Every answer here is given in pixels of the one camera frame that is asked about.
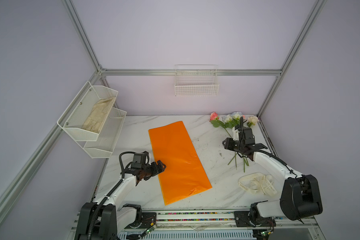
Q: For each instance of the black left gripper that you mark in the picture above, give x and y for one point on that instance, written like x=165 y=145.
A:
x=155 y=170

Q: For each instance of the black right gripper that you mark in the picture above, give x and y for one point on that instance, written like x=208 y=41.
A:
x=227 y=142

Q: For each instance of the cream fake rose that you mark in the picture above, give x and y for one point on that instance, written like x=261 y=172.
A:
x=249 y=122

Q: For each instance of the orange wrapping paper sheet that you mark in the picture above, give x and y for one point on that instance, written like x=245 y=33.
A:
x=184 y=175

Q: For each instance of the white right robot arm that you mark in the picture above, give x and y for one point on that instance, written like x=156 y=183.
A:
x=299 y=194

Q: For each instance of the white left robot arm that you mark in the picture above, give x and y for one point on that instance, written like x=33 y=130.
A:
x=104 y=218

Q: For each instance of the cream printed ribbon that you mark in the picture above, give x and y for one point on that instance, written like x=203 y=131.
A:
x=258 y=184

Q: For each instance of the lower white mesh shelf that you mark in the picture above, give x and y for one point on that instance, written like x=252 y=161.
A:
x=104 y=146

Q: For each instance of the white mesh shelf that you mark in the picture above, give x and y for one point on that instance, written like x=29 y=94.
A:
x=104 y=146
x=75 y=120

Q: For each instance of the beige cloth glove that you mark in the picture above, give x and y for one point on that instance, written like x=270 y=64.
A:
x=98 y=115

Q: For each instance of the upper white mesh shelf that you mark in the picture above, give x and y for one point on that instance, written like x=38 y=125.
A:
x=75 y=120

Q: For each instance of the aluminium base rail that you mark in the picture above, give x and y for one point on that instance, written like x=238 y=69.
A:
x=219 y=225

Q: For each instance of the white wire wall basket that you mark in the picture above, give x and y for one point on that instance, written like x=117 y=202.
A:
x=196 y=85

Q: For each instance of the aluminium frame crossbar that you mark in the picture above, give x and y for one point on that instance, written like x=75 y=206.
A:
x=204 y=72

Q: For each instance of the aluminium frame post right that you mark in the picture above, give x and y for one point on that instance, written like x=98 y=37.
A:
x=307 y=26

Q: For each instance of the aluminium frame post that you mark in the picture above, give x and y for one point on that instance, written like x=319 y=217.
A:
x=307 y=26
x=78 y=25

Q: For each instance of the aluminium frame post left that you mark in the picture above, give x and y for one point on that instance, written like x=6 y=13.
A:
x=78 y=25

